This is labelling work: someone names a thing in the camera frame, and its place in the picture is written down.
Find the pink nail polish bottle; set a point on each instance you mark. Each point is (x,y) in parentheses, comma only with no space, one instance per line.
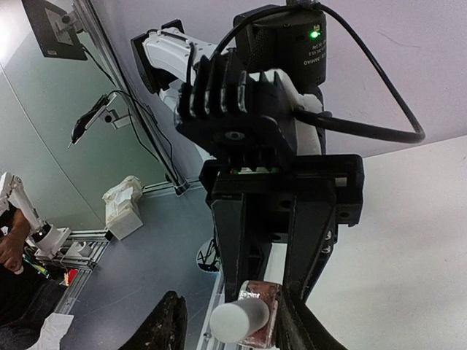
(270,293)

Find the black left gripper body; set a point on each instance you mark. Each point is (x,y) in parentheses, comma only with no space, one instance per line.
(277,38)

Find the white nail polish cap brush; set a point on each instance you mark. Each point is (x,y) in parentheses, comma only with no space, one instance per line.
(233,322)

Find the operator hand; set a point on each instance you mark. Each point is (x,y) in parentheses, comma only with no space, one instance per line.
(12,252)

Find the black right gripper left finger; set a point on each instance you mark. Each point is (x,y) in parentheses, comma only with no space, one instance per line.
(165,327)

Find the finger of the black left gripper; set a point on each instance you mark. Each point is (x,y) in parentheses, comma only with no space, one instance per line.
(311,218)
(229,215)

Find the black wall monitor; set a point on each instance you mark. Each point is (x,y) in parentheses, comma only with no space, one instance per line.
(55,30)

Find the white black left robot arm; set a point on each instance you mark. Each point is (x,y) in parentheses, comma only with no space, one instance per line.
(167,58)

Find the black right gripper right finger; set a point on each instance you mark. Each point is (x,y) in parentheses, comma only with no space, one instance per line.
(298,328)

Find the white crumpled tissue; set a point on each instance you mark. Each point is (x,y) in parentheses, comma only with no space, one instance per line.
(53,330)

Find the white tissue box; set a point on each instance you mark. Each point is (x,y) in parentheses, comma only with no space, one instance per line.
(122,214)

